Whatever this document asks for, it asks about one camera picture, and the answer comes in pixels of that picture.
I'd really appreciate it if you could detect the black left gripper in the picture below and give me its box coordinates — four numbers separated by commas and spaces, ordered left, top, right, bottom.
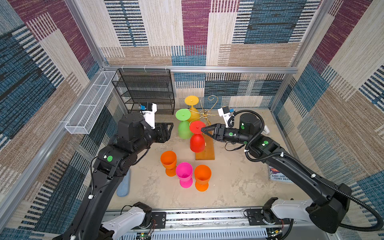
132, 121, 173, 157

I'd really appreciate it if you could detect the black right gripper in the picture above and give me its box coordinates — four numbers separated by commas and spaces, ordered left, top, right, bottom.
200, 123, 251, 145

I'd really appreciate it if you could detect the red plastic wine glass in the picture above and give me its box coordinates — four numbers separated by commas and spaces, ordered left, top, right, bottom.
190, 121, 206, 153

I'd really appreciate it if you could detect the green plastic wine glass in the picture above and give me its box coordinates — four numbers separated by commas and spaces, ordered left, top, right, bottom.
175, 109, 193, 140

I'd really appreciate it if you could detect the light orange plastic wine glass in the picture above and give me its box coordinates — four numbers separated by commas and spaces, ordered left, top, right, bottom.
161, 151, 177, 177

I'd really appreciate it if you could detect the yellow plastic wine glass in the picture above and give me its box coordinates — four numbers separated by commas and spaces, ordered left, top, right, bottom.
185, 96, 201, 122

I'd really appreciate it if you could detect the dark orange plastic wine glass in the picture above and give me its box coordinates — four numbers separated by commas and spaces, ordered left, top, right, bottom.
195, 165, 212, 192

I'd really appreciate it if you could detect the magenta plastic wine glass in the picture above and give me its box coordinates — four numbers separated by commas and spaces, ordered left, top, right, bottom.
176, 163, 194, 189

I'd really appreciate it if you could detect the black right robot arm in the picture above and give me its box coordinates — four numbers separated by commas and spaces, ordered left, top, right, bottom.
199, 110, 352, 234

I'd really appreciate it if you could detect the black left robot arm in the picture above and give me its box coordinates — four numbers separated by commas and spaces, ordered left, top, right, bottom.
56, 112, 174, 240

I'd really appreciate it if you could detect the black mesh shelf rack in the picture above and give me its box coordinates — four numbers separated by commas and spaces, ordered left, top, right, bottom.
112, 69, 175, 115

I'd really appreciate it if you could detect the treehouse paperback book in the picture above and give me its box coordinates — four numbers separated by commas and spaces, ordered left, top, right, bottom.
269, 166, 293, 184

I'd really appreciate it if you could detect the light blue oblong object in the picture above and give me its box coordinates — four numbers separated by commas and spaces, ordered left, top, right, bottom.
117, 169, 132, 197

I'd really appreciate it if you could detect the gold wire wine glass rack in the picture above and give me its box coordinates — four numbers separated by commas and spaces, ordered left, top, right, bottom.
191, 95, 224, 161

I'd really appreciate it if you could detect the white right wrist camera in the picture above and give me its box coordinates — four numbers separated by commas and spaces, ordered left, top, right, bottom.
218, 107, 235, 128

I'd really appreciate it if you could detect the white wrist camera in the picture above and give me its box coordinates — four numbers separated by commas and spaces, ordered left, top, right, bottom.
140, 103, 157, 129
218, 107, 235, 128

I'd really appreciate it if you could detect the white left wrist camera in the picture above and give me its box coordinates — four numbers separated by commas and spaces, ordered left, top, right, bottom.
140, 103, 157, 129

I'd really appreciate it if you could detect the white wire wall basket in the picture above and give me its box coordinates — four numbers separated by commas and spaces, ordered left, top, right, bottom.
65, 71, 116, 135

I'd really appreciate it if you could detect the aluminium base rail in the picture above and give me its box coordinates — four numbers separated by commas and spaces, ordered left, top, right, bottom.
119, 207, 342, 240

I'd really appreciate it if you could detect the black corrugated cable conduit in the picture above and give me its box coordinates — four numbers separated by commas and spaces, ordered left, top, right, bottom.
227, 109, 384, 232

